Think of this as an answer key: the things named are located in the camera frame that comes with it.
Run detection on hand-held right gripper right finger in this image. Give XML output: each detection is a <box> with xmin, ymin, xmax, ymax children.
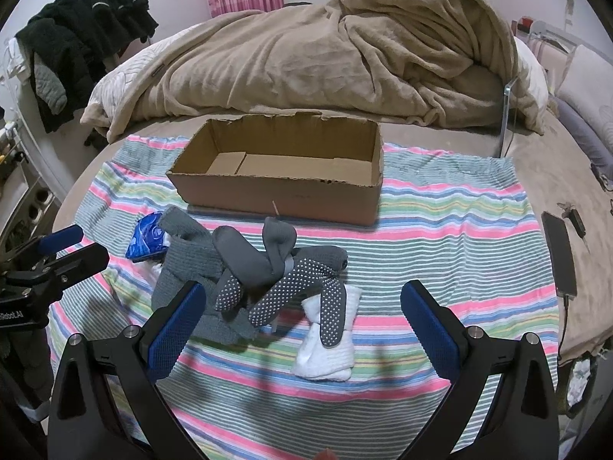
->
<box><xmin>400</xmin><ymin>280</ymin><xmax>560</xmax><ymax>460</ymax></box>

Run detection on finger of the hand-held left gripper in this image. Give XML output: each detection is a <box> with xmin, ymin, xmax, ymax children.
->
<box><xmin>29</xmin><ymin>243</ymin><xmax>110</xmax><ymax>299</ymax></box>
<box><xmin>7</xmin><ymin>224</ymin><xmax>85</xmax><ymax>275</ymax></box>

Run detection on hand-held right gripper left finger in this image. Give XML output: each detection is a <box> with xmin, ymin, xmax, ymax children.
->
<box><xmin>48</xmin><ymin>280</ymin><xmax>211</xmax><ymax>460</ymax></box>

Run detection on blue packet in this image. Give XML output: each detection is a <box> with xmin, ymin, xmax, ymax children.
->
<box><xmin>125</xmin><ymin>213</ymin><xmax>170</xmax><ymax>262</ymax></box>

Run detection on grey knit cloth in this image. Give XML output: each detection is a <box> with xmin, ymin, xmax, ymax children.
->
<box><xmin>152</xmin><ymin>205</ymin><xmax>257</xmax><ymax>346</ymax></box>

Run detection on grey dotted glove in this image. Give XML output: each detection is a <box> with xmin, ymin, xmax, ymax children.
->
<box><xmin>212</xmin><ymin>217</ymin><xmax>298</xmax><ymax>314</ymax></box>
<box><xmin>246</xmin><ymin>245</ymin><xmax>349</xmax><ymax>348</ymax></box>

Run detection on white sock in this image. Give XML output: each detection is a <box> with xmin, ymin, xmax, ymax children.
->
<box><xmin>291</xmin><ymin>284</ymin><xmax>361</xmax><ymax>383</ymax></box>

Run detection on brown cardboard box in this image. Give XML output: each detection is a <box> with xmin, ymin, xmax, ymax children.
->
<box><xmin>165</xmin><ymin>111</ymin><xmax>385</xmax><ymax>227</ymax></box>

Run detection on striped colourful cloth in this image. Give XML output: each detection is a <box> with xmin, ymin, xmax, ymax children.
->
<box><xmin>48</xmin><ymin>134</ymin><xmax>559</xmax><ymax>460</ymax></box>

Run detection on black smartphone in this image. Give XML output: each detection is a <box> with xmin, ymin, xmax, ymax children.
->
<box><xmin>541</xmin><ymin>211</ymin><xmax>578</xmax><ymax>298</ymax></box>

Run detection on taupe bed sheet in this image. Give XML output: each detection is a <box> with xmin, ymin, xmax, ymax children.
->
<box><xmin>52</xmin><ymin>110</ymin><xmax>613</xmax><ymax>366</ymax></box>

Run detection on grey quilted garment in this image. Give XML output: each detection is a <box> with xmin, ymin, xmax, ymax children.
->
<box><xmin>33</xmin><ymin>52</ymin><xmax>69</xmax><ymax>117</ymax></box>

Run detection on bin with white bag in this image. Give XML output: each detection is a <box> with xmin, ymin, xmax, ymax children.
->
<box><xmin>564</xmin><ymin>349</ymin><xmax>605</xmax><ymax>419</ymax></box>

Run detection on white quilted pillow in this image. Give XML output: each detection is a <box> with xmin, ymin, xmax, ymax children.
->
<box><xmin>86</xmin><ymin>23</ymin><xmax>212</xmax><ymax>122</ymax></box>

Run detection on black hanging clothes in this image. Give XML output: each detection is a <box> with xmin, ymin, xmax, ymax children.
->
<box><xmin>16</xmin><ymin>0</ymin><xmax>160</xmax><ymax>150</ymax></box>

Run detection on grey-purple pillow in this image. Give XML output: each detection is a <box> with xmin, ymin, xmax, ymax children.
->
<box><xmin>551</xmin><ymin>98</ymin><xmax>613</xmax><ymax>176</ymax></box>

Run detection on beige fleece blanket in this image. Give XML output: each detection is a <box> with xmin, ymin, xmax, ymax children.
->
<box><xmin>80</xmin><ymin>0</ymin><xmax>547</xmax><ymax>143</ymax></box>

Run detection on black charging cable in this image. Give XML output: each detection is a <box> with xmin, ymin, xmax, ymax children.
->
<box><xmin>556</xmin><ymin>294</ymin><xmax>576</xmax><ymax>361</ymax></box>

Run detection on metal frame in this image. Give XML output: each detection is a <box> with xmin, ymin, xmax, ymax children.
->
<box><xmin>498</xmin><ymin>76</ymin><xmax>519</xmax><ymax>159</ymax></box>

